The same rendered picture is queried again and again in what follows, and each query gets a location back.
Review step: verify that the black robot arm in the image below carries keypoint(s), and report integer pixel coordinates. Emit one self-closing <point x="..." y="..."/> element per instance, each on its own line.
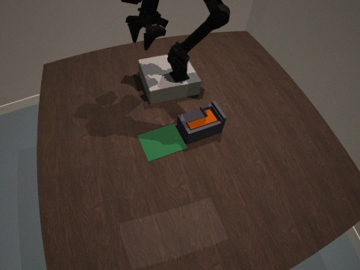
<point x="177" y="56"/>

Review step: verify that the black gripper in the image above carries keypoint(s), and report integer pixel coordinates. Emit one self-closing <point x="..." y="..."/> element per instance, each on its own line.
<point x="145" y="19"/>

